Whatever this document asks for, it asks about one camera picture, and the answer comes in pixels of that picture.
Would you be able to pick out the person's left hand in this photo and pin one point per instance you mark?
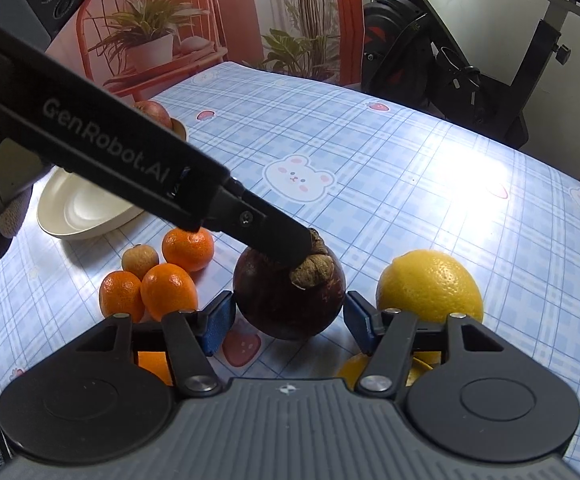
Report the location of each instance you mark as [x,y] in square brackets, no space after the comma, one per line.
[12,217]

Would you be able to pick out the yellow lemon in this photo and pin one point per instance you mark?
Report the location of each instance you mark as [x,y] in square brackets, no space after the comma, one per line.
[353,371]
[429,285]

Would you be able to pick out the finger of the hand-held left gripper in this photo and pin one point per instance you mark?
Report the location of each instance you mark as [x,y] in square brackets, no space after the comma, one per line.
[270,232]

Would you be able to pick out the dark purple mangosteen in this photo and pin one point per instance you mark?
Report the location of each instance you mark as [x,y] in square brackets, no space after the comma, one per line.
[280,302]

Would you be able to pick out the red apple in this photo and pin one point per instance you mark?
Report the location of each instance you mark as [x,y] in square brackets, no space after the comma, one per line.
[157,112]

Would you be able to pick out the blue plaid tablecloth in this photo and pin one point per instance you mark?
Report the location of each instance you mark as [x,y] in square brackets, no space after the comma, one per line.
[369,160]

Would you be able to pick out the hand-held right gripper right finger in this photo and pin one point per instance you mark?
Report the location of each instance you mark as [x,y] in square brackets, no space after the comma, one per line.
[357,320]

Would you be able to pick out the cream oval bowl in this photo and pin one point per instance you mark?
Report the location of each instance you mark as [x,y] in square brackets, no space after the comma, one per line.
[85,210]

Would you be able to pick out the black exercise bike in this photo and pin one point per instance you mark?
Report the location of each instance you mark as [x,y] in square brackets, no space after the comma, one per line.
[399,50]

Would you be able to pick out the small brown longan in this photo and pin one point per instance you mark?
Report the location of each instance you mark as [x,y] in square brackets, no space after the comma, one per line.
[139,259]

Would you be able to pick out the wall poster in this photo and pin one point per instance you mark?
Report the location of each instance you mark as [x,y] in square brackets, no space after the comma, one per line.
[250,10]

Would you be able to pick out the small orange mandarin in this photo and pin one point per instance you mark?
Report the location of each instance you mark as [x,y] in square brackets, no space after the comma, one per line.
[167,291]
[120,294]
[188,250]
[152,366]

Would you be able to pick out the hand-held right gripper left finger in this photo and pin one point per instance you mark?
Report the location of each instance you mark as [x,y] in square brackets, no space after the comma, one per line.
[217,322]

